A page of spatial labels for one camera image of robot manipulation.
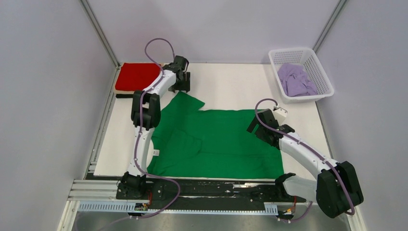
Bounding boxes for green t shirt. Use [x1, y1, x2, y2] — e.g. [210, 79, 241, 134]
[147, 92, 284, 179]

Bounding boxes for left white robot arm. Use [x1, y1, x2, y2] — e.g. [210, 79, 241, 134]
[116, 55, 190, 200]

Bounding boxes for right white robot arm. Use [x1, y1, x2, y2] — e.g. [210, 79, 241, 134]
[247, 109, 364, 218]

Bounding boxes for folded red t shirt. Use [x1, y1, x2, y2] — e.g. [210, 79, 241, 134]
[115, 62, 162, 91]

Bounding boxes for purple t shirt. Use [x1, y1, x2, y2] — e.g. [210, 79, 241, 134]
[277, 64, 318, 97]

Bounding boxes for folded black t shirt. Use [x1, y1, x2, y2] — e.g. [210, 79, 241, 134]
[115, 94, 133, 99]

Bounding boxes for white plastic basket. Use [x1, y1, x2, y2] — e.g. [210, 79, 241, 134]
[268, 48, 334, 104]

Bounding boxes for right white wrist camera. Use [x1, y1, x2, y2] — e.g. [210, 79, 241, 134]
[272, 107, 288, 125]

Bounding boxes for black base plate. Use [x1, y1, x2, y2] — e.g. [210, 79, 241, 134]
[127, 178, 306, 210]

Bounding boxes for white slotted cable duct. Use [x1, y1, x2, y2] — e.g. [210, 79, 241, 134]
[77, 201, 279, 216]

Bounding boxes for aluminium rail frame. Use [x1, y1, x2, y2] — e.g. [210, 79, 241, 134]
[59, 177, 367, 231]

